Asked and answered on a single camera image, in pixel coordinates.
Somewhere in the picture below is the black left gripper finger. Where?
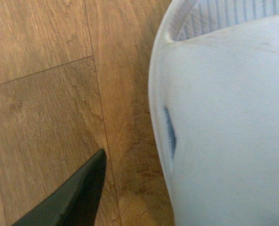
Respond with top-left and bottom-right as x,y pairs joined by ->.
14,149 -> 106,226

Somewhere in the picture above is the light blue slipper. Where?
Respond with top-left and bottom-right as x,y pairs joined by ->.
148,0 -> 279,226

